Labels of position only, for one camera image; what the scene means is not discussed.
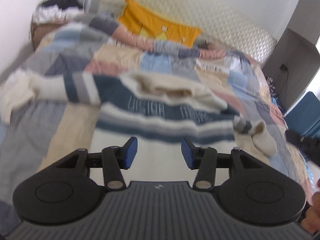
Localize yellow crown print pillow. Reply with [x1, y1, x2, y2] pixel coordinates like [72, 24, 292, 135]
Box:
[117, 0, 202, 48]

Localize black charger cable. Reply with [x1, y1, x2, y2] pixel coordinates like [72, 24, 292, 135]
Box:
[281, 67, 290, 105]

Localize black clothes pile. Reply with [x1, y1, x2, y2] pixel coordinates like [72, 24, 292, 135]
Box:
[41, 0, 84, 12]

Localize blue chair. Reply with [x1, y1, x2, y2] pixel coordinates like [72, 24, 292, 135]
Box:
[285, 91, 320, 138]

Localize patchwork quilt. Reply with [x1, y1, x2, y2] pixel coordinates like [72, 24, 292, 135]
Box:
[0, 15, 315, 205]

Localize brown bedside box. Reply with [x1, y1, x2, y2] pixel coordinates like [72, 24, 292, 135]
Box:
[30, 20, 65, 50]

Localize black garment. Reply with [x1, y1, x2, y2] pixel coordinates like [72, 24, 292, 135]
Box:
[285, 129, 320, 168]

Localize grey wooden cabinet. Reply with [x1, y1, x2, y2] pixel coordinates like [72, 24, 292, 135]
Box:
[262, 0, 320, 110]

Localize white crumpled cloth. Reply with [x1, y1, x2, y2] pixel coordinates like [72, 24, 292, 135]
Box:
[34, 5, 84, 23]

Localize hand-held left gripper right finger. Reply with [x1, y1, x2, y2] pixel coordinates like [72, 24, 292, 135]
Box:
[180, 137, 265, 190]

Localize light blue bedsheet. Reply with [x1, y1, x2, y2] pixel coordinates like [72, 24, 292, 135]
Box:
[271, 97, 284, 110]

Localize cream quilted headboard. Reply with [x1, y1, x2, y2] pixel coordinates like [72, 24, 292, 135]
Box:
[100, 0, 278, 68]

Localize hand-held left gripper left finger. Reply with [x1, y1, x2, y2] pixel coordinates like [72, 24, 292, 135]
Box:
[54, 137, 138, 190]

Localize cream blue striped fleece sweater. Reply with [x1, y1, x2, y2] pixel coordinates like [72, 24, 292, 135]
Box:
[0, 71, 278, 155]

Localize person's right hand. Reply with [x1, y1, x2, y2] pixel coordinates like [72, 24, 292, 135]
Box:
[301, 177, 320, 233]

